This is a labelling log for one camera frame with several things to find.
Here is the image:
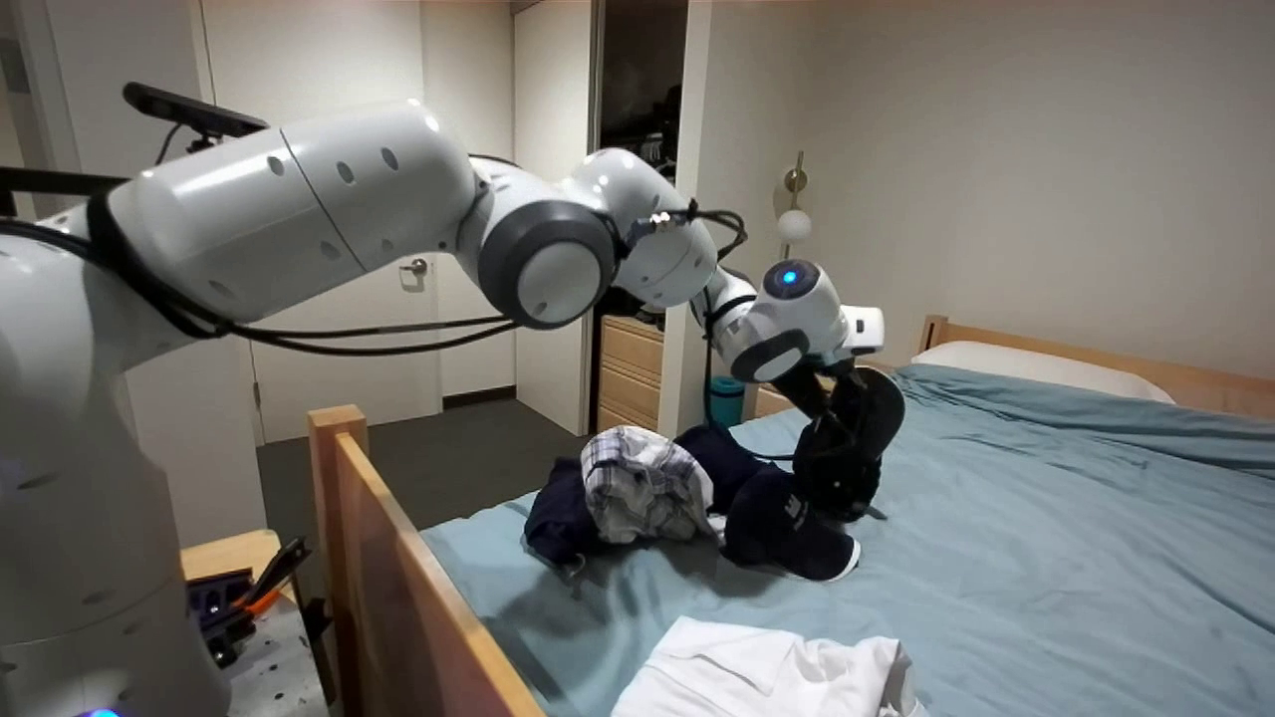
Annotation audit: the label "navy blue clothing item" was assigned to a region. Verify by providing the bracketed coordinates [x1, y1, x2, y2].
[517, 453, 604, 572]
[675, 418, 865, 586]

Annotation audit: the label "black cable along robot arm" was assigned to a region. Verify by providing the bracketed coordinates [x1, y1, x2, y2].
[0, 182, 527, 364]

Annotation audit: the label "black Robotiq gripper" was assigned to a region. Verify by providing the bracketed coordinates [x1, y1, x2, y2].
[773, 353, 865, 426]

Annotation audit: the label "white room door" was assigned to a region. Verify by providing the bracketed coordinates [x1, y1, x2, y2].
[242, 0, 455, 445]

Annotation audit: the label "black cap with light brim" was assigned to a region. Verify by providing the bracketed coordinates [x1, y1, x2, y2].
[794, 366, 911, 527]

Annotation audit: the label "plaid checkered shirt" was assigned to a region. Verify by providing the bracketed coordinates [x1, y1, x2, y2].
[579, 422, 722, 550]

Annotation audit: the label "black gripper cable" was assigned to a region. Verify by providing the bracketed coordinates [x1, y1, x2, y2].
[656, 195, 754, 272]

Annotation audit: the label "grey perforated base plate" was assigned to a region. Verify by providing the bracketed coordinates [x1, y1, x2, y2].
[210, 596, 335, 717]

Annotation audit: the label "black stereo camera on stand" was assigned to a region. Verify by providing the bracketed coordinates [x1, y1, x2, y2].
[118, 80, 271, 142]

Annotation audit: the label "orange handled pliers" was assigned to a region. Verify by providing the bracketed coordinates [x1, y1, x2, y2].
[195, 532, 320, 671]

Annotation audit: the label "teal waste bin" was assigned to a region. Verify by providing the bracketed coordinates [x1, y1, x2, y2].
[704, 374, 754, 430]

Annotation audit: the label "wall lamp with white globe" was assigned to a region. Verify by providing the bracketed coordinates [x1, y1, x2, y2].
[773, 146, 822, 268]

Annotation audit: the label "white folded garment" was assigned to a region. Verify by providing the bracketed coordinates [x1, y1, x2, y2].
[610, 615, 930, 717]

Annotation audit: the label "black electronic box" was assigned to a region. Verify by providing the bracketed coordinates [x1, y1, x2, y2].
[182, 571, 254, 635]

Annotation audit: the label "wooden drawer cabinet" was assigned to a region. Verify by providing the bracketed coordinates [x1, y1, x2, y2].
[595, 312, 668, 437]

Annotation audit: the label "white pillow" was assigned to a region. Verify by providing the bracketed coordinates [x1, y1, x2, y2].
[908, 340, 1179, 410]

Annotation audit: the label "bed with teal sheet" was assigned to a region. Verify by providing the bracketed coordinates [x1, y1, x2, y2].
[305, 312, 1275, 717]

